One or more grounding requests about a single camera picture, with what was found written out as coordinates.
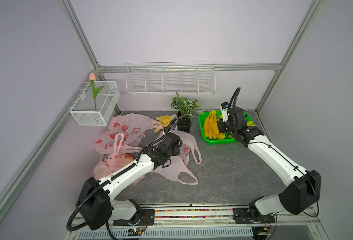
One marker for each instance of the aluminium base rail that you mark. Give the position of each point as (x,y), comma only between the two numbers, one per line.
(207,222)

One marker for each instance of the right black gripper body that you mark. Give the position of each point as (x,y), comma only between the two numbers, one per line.
(225,127)

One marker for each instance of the pink strawberry plastic bag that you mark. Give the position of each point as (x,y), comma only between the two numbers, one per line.
(124,133)

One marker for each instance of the potted plant black vase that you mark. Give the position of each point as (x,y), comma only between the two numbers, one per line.
(186,110)

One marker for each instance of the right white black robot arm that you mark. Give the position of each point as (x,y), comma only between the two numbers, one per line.
(302,186)

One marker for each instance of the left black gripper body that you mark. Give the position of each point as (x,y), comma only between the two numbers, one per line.
(175,152)

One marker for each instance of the white wire wall shelf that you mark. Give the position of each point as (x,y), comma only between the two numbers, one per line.
(170,77)

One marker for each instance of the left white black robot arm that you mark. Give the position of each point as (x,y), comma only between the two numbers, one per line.
(96,204)

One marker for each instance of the pink artificial tulip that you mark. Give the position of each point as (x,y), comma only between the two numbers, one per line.
(95,91)

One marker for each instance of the green plastic basket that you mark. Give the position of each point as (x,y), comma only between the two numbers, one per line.
(229,138)

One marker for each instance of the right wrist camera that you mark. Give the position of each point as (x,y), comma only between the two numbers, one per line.
(224,110)

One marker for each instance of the small yellow banana bunch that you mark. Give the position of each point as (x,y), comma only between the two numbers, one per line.
(221,136)

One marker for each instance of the white wire side basket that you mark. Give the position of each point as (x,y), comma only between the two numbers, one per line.
(82,109)

